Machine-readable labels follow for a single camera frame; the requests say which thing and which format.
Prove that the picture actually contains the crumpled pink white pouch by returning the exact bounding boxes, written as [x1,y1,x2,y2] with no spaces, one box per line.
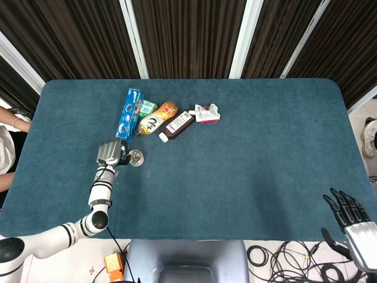
[188,103,221,124]

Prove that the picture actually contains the person's bare leg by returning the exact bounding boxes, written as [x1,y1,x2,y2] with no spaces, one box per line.
[0,172,15,194]

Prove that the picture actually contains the brown bottle white cap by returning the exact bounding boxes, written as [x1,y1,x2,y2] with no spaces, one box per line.
[158,110,196,143]

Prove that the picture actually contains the white sneaker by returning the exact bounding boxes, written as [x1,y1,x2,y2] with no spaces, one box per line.
[361,117,377,159]

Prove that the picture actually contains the blue cookie box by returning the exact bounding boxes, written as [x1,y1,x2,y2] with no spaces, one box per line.
[115,88,145,141]

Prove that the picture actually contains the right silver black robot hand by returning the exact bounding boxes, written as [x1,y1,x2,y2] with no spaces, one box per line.
[320,187,377,274]

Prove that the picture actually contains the small container of clips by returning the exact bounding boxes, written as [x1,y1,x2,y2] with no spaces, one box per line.
[128,149,145,167]

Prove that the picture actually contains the white frame post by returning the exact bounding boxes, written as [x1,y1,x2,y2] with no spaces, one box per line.
[347,93,377,114]
[279,0,331,79]
[0,31,47,95]
[119,0,150,79]
[229,0,264,79]

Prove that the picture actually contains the person's bare forearm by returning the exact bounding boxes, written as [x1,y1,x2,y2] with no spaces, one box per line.
[0,106,32,133]

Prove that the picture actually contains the teal felt table cover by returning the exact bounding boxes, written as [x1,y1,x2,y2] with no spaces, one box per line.
[0,78,377,240]

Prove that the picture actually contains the orange drink bottle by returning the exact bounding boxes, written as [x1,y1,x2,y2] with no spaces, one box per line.
[134,100,179,137]

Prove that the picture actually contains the small green carton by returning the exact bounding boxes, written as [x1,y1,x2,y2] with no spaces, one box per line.
[138,99,159,118]

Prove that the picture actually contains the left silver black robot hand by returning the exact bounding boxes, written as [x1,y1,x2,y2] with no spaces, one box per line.
[97,139,132,166]

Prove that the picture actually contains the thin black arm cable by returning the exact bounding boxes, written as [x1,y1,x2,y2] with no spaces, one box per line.
[92,226,142,283]

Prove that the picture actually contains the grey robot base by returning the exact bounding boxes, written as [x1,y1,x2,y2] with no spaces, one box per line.
[123,239,250,283]

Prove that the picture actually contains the tangled black floor cables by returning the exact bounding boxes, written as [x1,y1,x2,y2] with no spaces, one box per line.
[246,241,363,283]

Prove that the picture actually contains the person's white shirt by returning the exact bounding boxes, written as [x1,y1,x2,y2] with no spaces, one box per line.
[0,125,16,175]

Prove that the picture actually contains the orange box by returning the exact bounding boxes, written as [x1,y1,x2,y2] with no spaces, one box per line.
[104,252,126,282]

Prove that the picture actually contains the dark slatted panel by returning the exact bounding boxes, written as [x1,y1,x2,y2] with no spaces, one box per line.
[241,0,322,79]
[131,0,247,80]
[0,55,41,114]
[287,0,377,110]
[0,0,141,81]

